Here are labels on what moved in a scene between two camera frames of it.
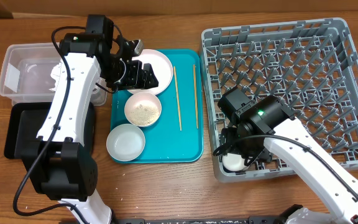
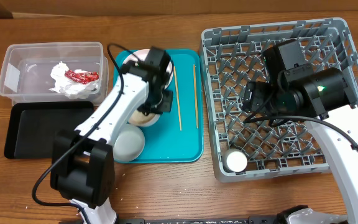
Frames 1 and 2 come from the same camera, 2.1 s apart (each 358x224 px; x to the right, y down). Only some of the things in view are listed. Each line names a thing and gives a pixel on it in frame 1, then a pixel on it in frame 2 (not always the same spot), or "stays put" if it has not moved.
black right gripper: x=229 y=144 to x=253 y=99
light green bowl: x=125 y=142 stays put
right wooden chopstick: x=196 y=96 stays put
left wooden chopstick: x=177 y=97 stays put
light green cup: x=234 y=162 stays put
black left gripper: x=135 y=79 to x=166 y=104
